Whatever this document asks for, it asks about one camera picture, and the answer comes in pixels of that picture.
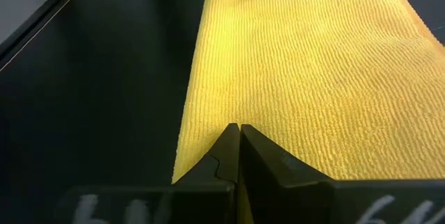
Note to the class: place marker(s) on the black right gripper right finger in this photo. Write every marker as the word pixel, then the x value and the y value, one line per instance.
pixel 295 199

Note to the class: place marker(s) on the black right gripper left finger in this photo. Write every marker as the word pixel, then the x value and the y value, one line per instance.
pixel 208 203

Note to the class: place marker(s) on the yellow microfiber towel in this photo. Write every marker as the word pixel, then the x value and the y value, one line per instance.
pixel 313 78

